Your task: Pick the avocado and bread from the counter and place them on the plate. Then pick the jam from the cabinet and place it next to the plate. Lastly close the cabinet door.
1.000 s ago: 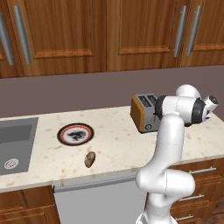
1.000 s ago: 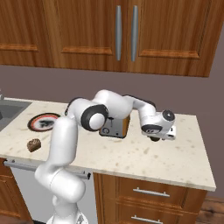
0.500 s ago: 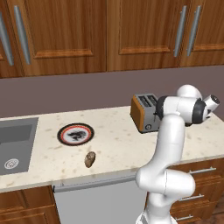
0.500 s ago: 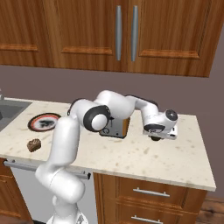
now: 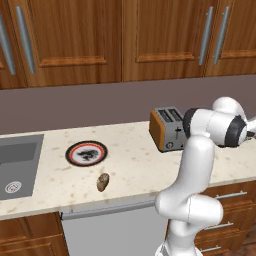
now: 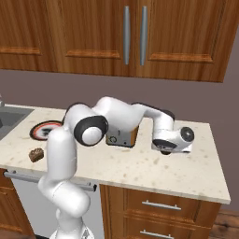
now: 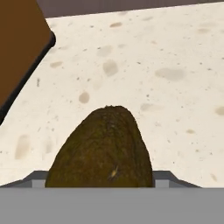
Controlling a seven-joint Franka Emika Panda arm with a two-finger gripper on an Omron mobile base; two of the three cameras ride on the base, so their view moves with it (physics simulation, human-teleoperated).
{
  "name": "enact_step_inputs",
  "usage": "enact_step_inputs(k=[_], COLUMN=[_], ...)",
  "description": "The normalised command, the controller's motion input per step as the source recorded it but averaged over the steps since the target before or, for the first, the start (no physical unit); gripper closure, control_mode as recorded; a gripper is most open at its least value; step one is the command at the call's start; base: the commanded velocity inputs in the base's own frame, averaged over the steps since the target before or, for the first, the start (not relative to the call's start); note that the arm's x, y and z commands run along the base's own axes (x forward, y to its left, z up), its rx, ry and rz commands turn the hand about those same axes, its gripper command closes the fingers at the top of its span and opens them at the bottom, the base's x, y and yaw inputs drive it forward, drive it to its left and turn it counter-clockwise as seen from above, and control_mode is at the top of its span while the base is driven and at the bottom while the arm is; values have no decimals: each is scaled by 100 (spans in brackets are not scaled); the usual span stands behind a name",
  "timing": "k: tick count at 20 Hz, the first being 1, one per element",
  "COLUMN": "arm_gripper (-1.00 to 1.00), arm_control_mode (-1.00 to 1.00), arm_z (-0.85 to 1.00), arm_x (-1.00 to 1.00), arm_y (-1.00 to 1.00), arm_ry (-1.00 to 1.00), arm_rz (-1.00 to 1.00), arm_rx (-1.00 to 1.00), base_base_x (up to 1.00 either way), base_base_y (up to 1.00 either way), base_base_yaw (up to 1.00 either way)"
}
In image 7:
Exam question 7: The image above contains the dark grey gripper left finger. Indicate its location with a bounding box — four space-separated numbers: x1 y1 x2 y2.
0 171 49 188

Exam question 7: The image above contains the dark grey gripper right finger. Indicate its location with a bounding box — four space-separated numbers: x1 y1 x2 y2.
151 171 202 188

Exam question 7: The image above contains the dark green avocado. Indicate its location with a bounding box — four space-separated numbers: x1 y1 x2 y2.
45 105 154 188

